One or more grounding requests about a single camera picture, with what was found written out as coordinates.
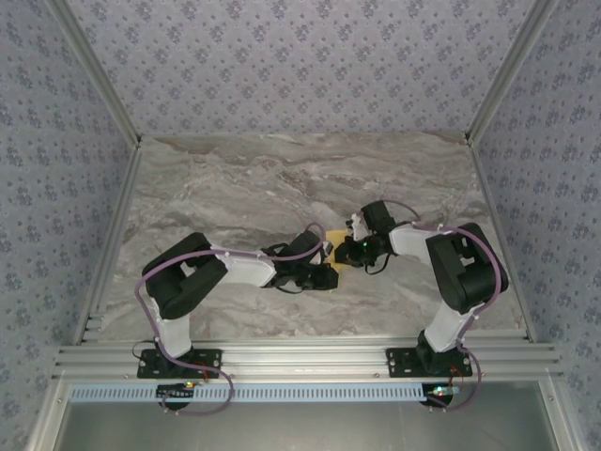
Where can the black controller board mount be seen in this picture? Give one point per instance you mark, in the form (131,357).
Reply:
(434,398)
(174,391)

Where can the yellow paper sheet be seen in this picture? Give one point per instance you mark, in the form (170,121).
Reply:
(335,263)

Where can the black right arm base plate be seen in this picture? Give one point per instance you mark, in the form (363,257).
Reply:
(399,362)

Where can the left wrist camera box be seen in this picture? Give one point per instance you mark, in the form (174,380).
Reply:
(298,243)

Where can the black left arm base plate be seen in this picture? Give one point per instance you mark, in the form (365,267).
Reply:
(145,368)

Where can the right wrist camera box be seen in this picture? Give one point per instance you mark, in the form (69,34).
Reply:
(378,216)

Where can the aluminium mounting rail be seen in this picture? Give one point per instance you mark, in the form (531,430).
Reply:
(300,359)

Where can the aluminium table side rail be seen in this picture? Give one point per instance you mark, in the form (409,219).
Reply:
(114,235)
(485,188)

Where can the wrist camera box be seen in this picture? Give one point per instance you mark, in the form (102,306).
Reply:
(298,243)
(378,216)

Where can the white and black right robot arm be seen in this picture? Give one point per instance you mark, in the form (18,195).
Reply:
(469,272)

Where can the grey metal panel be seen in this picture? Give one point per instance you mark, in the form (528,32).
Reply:
(300,427)

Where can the aluminium frame post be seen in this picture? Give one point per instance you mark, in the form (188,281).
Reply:
(508,70)
(101,75)

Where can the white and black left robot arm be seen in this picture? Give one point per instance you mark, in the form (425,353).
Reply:
(244,268)

